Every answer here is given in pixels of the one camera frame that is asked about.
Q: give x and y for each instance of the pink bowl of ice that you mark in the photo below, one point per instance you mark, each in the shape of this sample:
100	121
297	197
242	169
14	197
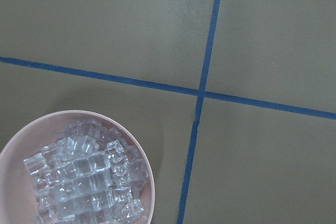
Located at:
75	166

